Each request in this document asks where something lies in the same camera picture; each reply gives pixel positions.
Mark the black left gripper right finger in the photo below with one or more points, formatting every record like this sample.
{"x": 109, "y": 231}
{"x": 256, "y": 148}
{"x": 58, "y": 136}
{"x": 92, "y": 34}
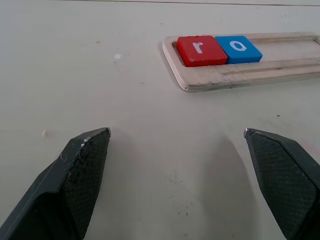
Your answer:
{"x": 287, "y": 180}

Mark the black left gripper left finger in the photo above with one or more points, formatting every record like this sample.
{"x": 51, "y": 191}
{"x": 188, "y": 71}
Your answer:
{"x": 62, "y": 190}

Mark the wooden letter tray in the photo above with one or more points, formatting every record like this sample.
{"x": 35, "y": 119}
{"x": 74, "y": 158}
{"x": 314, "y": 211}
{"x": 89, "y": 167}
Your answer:
{"x": 250, "y": 75}

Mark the blue letter tile o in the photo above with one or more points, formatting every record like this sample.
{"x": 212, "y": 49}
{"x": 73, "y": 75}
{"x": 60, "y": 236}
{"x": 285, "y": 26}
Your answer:
{"x": 240, "y": 51}

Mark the red letter tile r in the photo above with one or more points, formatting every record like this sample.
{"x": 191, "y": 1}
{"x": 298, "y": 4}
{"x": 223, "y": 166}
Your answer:
{"x": 200, "y": 53}

